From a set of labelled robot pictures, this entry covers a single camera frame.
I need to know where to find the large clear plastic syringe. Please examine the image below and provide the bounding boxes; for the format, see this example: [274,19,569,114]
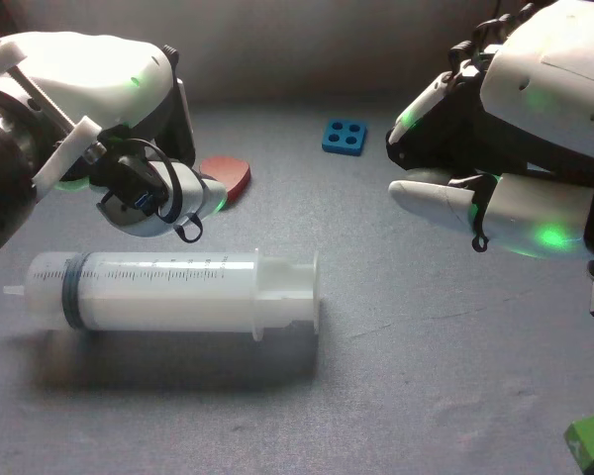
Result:
[2,246,322,343]

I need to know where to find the grey table cloth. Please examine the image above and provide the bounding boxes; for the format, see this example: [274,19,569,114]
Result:
[0,101,594,475]

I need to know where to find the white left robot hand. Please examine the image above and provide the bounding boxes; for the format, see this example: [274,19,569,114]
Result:
[7,30,229,244]

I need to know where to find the green block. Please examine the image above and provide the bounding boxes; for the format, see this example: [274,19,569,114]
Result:
[562,414,594,475]

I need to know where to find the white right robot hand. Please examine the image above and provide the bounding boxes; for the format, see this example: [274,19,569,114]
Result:
[385,0,594,259]

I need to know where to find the red heart block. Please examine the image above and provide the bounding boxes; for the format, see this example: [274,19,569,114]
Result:
[199,155,252,203]

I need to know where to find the blue square four-hole block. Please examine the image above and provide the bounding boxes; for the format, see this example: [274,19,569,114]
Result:
[320,118,370,157]

